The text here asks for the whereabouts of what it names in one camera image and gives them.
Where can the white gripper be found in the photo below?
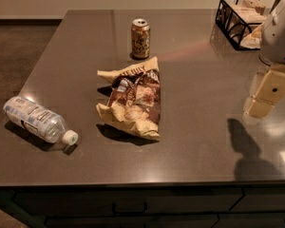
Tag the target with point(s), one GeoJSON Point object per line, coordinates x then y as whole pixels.
{"type": "Point", "coordinates": [279, 35]}

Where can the brown chip bag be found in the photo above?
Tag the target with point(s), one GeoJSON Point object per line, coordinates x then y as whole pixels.
{"type": "Point", "coordinates": [134, 105]}

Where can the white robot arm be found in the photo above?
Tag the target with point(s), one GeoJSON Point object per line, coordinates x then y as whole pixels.
{"type": "Point", "coordinates": [268, 87]}

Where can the clear plastic water bottle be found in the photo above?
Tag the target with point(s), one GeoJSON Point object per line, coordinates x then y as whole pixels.
{"type": "Point", "coordinates": [39, 121]}

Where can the orange soda can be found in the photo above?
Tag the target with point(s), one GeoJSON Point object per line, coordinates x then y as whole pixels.
{"type": "Point", "coordinates": [140, 38]}

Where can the dark cabinet drawer front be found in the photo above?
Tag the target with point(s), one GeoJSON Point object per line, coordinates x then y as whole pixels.
{"type": "Point", "coordinates": [129, 205]}

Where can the black wire basket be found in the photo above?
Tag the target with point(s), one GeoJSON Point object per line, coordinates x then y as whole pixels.
{"type": "Point", "coordinates": [224, 18]}

